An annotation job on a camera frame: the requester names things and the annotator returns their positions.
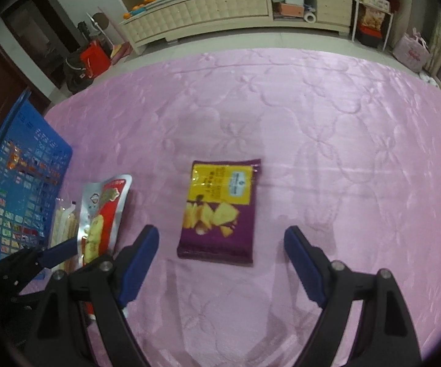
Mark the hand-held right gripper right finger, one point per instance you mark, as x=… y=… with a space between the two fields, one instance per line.
x=304 y=263

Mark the white paper roll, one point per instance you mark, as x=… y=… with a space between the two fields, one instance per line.
x=310 y=16

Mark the purple and yellow chip packet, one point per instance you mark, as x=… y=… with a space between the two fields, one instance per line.
x=220 y=237

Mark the black bag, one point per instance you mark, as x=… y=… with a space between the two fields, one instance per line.
x=75 y=74

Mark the white padded low cabinet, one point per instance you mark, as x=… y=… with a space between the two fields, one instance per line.
x=205 y=11

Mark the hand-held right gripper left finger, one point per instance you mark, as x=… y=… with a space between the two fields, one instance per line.
x=140 y=263

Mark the clear cracker packet green label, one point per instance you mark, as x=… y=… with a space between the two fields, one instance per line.
x=65 y=221

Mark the printed snack bag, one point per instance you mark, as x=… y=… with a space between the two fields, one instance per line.
x=373 y=18

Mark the white metal rack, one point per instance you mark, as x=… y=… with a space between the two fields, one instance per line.
x=355 y=7

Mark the orange flat box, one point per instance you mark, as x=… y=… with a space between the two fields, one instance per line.
x=291 y=9

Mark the red and silver snack packet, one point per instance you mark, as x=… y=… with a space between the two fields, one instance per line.
x=105 y=206

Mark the red box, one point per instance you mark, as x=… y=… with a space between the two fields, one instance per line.
x=369 y=35

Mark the blue plastic basket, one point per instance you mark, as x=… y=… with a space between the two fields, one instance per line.
x=33 y=141

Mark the pink quilted blanket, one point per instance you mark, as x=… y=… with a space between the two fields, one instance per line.
x=281 y=122

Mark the pink tote bag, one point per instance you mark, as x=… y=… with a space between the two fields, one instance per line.
x=411 y=53

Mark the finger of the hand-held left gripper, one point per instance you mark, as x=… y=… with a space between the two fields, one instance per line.
x=59 y=254

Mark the red bag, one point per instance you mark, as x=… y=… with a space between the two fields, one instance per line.
x=96 y=59

